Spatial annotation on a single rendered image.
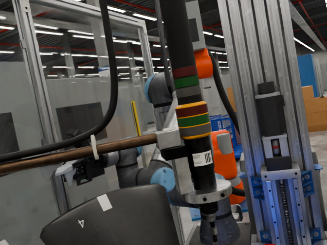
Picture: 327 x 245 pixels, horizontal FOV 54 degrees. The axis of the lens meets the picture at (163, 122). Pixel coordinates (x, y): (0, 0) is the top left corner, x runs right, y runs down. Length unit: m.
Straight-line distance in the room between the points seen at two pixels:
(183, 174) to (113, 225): 0.18
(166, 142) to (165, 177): 0.56
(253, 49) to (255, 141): 0.35
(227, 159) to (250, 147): 3.04
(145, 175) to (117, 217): 0.45
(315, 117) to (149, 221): 9.23
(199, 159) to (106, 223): 0.21
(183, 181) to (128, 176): 0.64
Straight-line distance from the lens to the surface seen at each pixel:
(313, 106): 9.67
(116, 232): 0.56
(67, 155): 0.43
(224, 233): 1.22
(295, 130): 1.31
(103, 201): 0.59
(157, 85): 1.22
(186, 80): 0.42
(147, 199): 0.59
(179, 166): 0.43
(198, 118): 0.42
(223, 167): 4.38
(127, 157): 1.06
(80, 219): 0.58
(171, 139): 0.42
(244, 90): 1.29
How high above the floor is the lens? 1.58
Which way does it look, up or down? 4 degrees down
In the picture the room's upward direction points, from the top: 11 degrees counter-clockwise
